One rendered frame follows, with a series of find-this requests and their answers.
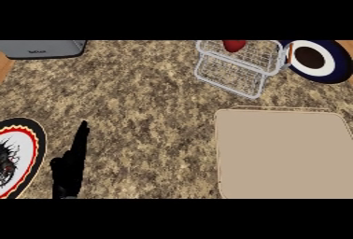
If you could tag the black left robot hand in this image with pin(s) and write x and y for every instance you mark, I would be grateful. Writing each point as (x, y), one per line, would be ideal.
(70, 165)

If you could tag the beige tray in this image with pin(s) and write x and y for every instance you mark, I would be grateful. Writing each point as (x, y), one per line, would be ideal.
(283, 155)

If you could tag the red tomato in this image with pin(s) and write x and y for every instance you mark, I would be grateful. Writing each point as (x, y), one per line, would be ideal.
(234, 45)

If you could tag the black red and white plate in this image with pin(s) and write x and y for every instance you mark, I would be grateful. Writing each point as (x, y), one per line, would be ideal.
(17, 157)

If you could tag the grey flat appliance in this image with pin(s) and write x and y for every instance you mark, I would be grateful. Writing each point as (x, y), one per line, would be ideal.
(42, 48)

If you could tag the dark blue and white plate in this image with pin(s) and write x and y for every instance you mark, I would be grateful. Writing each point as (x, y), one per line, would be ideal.
(317, 60)

